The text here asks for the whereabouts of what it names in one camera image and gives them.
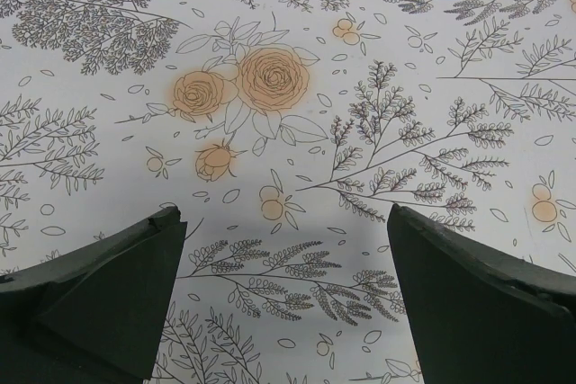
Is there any floral patterned table mat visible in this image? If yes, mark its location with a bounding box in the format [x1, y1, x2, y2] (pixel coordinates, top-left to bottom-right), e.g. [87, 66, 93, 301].
[1, 0, 575, 383]

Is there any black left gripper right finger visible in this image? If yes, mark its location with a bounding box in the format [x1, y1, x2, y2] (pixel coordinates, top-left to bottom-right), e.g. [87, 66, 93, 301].
[387, 204, 575, 384]

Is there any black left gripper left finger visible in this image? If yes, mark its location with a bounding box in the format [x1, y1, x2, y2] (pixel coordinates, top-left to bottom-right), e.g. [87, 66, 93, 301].
[1, 207, 187, 383]

